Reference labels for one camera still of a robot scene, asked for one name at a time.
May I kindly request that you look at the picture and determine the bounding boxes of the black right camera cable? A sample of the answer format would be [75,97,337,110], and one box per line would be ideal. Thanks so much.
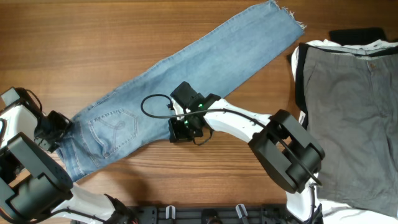
[140,93,323,224]

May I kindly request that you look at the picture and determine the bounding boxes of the light blue denim jeans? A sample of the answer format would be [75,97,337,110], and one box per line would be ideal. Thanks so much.
[57,1,304,181]

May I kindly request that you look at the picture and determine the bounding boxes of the grey shorts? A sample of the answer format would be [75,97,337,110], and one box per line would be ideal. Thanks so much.
[303,47,398,218]

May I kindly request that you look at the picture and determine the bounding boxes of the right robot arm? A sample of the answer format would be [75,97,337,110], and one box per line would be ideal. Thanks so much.
[169,82,325,223]

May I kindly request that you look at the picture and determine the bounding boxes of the black garment in pile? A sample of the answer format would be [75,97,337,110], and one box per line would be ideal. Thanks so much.
[288,27,397,128]

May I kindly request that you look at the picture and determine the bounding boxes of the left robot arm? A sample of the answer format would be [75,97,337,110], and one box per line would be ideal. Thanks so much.
[1,87,139,224]

